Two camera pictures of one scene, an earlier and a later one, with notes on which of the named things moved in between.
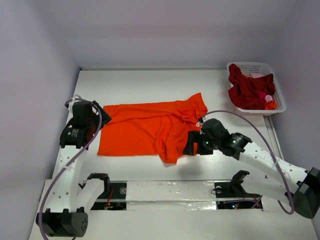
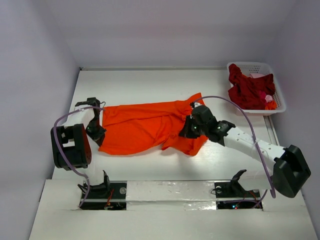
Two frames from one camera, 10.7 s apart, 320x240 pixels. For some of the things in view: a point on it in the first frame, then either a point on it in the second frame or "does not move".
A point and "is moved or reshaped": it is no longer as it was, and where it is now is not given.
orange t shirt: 159,129 is moved or reshaped
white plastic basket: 249,68 does not move
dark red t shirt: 249,93 does not move
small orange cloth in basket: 272,105 does not move
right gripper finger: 193,136 -> 186,129
